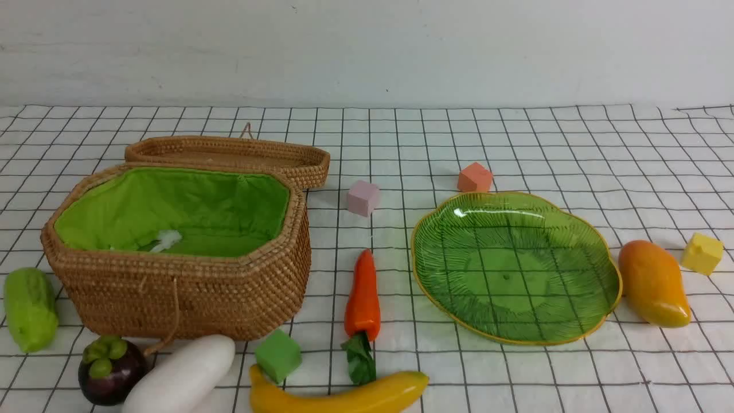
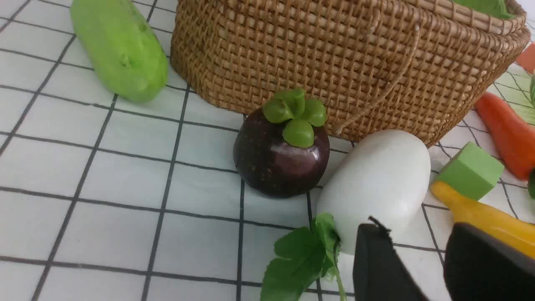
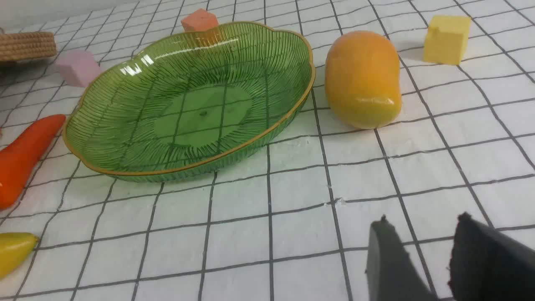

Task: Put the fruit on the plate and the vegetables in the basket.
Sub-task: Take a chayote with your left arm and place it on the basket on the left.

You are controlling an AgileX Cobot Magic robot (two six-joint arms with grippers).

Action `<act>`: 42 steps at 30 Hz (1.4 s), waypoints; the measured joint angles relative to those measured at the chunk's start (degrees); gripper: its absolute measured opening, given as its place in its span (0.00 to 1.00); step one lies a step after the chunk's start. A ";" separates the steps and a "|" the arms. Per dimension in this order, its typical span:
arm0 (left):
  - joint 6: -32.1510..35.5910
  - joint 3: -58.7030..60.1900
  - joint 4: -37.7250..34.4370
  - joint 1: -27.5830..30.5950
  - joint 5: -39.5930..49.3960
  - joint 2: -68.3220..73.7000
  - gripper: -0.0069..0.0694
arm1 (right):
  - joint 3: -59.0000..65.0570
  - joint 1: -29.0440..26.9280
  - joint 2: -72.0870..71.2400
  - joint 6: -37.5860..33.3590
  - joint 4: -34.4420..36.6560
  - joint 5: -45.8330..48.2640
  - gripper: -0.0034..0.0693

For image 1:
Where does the orange yellow mango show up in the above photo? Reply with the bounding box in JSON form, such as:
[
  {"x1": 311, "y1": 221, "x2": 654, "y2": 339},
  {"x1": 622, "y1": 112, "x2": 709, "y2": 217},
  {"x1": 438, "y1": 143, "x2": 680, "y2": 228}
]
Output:
[{"x1": 618, "y1": 240, "x2": 692, "y2": 328}]

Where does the orange carrot with leaves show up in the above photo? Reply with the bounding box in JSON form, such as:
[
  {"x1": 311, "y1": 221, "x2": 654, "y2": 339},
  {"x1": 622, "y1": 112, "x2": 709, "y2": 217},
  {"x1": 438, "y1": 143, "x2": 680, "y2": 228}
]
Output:
[{"x1": 341, "y1": 249, "x2": 382, "y2": 386}]

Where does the woven wicker basket green lining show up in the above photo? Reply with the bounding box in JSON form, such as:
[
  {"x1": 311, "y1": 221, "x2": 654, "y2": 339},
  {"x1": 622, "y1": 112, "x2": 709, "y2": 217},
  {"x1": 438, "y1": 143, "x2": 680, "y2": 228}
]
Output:
[{"x1": 40, "y1": 162, "x2": 311, "y2": 341}]

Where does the pink foam cube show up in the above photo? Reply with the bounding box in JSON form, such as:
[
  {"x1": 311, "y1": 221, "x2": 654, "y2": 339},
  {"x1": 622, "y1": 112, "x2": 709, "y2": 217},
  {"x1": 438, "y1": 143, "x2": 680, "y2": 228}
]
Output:
[{"x1": 347, "y1": 180, "x2": 380, "y2": 217}]

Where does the white radish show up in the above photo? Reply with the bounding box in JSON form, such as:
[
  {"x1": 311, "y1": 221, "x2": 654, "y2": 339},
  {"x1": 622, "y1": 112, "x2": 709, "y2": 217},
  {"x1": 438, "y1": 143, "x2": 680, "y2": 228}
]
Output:
[{"x1": 122, "y1": 334, "x2": 236, "y2": 412}]

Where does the green cucumber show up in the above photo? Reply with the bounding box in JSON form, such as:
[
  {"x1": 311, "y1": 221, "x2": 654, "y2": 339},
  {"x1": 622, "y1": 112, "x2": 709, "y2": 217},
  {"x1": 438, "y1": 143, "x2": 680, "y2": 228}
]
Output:
[{"x1": 3, "y1": 267, "x2": 58, "y2": 353}]

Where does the purple mangosteen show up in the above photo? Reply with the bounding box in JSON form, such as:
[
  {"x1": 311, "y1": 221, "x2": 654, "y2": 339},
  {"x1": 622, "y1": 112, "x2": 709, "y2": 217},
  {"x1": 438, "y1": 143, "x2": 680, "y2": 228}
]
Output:
[{"x1": 77, "y1": 336, "x2": 149, "y2": 406}]

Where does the yellow banana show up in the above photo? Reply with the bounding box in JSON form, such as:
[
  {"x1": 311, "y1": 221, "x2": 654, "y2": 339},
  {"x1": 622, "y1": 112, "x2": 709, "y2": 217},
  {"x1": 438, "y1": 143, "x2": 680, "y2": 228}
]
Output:
[{"x1": 249, "y1": 364, "x2": 429, "y2": 412}]

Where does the yellow foam cube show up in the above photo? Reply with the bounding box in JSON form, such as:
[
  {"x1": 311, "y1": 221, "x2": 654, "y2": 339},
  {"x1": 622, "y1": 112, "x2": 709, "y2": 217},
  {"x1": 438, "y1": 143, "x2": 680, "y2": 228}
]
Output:
[{"x1": 681, "y1": 232, "x2": 724, "y2": 276}]

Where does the green glass leaf plate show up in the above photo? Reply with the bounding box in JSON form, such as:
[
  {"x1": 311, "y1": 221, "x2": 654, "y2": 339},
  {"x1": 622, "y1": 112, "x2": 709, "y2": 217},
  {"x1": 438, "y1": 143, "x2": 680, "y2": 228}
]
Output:
[{"x1": 411, "y1": 192, "x2": 622, "y2": 346}]

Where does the woven wicker basket lid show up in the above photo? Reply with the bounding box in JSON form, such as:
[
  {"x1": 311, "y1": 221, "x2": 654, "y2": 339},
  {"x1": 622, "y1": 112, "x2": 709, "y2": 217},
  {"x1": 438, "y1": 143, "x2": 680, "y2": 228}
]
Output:
[{"x1": 125, "y1": 135, "x2": 331, "y2": 190}]

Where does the green foam cube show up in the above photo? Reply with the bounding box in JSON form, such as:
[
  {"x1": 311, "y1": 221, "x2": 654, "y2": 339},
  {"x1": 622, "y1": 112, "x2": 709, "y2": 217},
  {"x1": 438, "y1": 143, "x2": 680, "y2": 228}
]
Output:
[{"x1": 255, "y1": 329, "x2": 302, "y2": 384}]

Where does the orange foam cube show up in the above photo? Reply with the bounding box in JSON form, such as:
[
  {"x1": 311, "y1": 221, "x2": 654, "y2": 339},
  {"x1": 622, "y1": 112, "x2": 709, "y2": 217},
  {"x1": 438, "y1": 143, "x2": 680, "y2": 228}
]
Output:
[{"x1": 457, "y1": 162, "x2": 493, "y2": 193}]

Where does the white grid-pattern tablecloth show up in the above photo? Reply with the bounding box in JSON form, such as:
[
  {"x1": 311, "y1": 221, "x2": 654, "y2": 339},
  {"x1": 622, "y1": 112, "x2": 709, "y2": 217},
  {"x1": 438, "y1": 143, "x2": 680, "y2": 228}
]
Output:
[{"x1": 1, "y1": 105, "x2": 733, "y2": 412}]

